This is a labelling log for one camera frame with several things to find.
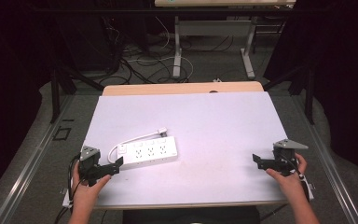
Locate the person's right hand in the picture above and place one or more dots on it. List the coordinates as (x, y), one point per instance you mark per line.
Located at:
(287, 183)

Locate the black metal stand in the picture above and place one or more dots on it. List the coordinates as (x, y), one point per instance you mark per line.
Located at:
(307, 90)
(60, 90)

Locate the person's left hand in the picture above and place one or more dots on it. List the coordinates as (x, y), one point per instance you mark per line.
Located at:
(87, 189)

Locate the black floor socket frame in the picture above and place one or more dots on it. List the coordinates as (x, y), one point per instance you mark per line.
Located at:
(62, 133)

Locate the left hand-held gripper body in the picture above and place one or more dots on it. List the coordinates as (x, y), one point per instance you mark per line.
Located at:
(89, 158)

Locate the white-legged background desk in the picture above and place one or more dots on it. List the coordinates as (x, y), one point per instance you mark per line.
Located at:
(214, 28)

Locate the white power strip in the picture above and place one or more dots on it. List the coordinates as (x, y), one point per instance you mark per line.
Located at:
(130, 140)
(150, 152)

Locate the white table mat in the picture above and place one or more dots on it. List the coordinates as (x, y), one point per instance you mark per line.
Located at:
(199, 130)

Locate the wooden table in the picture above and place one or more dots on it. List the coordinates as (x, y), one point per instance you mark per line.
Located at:
(167, 88)

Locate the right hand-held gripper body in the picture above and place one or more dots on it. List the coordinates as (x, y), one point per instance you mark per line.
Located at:
(284, 155)

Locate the white plug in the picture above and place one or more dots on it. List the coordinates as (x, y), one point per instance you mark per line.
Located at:
(162, 131)

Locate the metal floor rail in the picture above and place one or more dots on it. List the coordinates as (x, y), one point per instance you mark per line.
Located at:
(329, 168)
(28, 168)

